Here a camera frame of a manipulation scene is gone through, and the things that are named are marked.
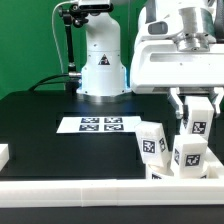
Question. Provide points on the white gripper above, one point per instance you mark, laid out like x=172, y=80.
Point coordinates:
x=176, y=48

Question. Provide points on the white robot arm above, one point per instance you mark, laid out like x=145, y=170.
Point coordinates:
x=102, y=75

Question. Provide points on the white U-shaped obstacle fence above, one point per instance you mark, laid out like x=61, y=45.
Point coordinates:
x=112, y=192

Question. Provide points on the black camera on mount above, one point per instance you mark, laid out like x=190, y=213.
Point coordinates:
x=95, y=6

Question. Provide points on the white round stool seat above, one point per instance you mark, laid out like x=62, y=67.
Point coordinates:
x=156, y=171

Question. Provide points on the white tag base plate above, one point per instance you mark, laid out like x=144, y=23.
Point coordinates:
x=98, y=124

